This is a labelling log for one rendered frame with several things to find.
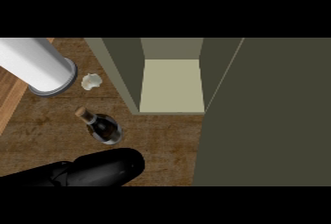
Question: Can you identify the dark wine bottle with cork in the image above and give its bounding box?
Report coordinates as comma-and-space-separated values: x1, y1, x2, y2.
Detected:
74, 106, 124, 146

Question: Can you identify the white cylinder with grey rim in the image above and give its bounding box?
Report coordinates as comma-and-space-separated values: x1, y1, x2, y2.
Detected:
0, 37, 78, 98

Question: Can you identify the open olive cabinet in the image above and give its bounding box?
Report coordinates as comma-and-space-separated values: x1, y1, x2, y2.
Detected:
83, 37, 245, 116

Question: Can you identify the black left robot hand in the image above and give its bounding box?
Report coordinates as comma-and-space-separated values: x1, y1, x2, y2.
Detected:
0, 147, 146, 187

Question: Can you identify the small white crumpled lump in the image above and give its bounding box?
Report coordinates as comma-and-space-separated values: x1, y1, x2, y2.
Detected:
80, 73, 104, 92

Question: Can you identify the dark olive cabinet door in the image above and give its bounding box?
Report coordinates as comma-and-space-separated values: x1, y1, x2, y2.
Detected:
191, 37, 331, 187

